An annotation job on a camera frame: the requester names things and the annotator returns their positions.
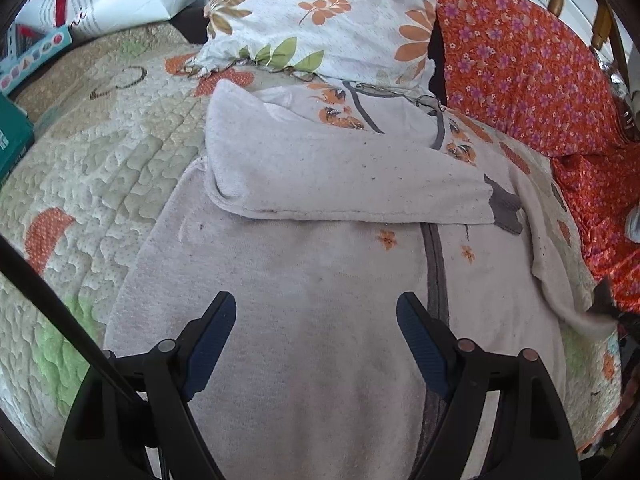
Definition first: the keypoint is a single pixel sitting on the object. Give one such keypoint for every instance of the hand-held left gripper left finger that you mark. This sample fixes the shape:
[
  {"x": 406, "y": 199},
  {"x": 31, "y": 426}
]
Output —
[{"x": 210, "y": 347}]

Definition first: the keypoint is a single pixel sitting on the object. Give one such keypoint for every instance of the light blue toy box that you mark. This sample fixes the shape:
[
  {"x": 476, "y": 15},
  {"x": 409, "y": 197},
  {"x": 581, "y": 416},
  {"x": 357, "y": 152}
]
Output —
[{"x": 35, "y": 57}]

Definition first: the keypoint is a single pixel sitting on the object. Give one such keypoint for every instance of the white floral pillow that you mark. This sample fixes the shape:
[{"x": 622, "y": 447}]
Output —
[{"x": 330, "y": 15}]

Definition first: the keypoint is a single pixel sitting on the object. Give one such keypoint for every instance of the white grey-trimmed baby garment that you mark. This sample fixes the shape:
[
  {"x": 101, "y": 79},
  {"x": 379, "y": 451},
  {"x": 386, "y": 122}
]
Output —
[{"x": 325, "y": 270}]

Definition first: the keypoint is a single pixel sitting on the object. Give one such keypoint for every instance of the green cardboard box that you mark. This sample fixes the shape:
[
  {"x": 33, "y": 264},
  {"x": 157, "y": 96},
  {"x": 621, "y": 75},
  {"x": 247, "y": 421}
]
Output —
[{"x": 11, "y": 137}]

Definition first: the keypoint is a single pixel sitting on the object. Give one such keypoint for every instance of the orange floral cloth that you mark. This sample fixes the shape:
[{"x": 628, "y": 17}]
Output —
[{"x": 525, "y": 75}]

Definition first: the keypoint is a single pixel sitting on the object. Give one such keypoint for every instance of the quilted patchwork bedspread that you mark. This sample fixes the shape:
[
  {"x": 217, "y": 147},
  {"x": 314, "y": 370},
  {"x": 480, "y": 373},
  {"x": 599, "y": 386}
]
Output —
[{"x": 115, "y": 160}]

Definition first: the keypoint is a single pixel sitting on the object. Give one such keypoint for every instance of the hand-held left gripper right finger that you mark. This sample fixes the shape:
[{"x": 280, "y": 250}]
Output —
[{"x": 422, "y": 347}]

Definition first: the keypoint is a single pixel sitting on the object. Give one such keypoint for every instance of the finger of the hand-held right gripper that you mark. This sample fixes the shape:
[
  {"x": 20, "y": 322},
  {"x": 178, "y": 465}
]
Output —
[{"x": 606, "y": 301}]

